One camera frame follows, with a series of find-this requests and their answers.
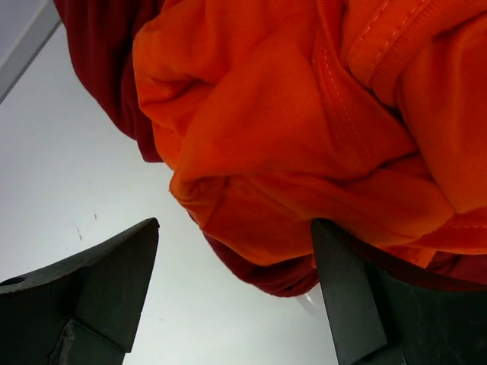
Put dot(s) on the dark red t shirt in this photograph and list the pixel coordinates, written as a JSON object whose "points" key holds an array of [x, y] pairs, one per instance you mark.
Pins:
{"points": [[110, 76]]}

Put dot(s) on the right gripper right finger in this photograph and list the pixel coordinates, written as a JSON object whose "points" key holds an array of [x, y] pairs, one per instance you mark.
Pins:
{"points": [[384, 310]]}

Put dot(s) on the orange t shirt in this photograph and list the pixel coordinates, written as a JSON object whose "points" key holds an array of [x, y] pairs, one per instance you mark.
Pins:
{"points": [[304, 125]]}

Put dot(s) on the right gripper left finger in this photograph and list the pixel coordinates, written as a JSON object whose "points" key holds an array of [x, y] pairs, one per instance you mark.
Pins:
{"points": [[84, 309]]}

